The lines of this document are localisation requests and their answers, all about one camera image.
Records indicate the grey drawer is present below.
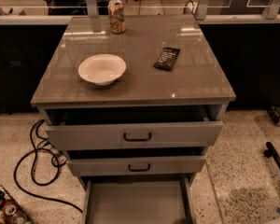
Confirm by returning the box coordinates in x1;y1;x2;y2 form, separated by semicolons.
68;147;205;176
47;105;223;150
80;177;197;224

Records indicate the black snack bar wrapper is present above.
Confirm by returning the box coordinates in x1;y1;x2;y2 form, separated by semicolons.
154;48;180;71

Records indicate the yellow drink can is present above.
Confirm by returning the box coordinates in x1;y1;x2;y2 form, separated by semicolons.
108;0;125;34

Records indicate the grey top drawer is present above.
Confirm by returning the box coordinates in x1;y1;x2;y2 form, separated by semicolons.
47;105;223;150

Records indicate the grey middle drawer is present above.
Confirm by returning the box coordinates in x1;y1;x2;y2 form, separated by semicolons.
68;147;205;176

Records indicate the wire basket of cans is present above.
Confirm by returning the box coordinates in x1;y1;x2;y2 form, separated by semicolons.
0;185;34;224

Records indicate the black bar on floor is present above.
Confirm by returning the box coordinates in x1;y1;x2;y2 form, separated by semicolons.
264;142;280;170

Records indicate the black floor cable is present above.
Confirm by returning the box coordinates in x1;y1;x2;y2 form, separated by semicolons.
13;119;84;214

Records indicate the grey drawer cabinet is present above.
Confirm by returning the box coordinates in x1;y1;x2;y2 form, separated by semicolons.
32;15;235;185

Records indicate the white bowl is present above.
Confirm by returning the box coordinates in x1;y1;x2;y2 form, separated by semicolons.
78;54;126;86

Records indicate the grey bottom drawer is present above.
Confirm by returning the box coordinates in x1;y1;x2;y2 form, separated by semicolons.
80;177;197;224

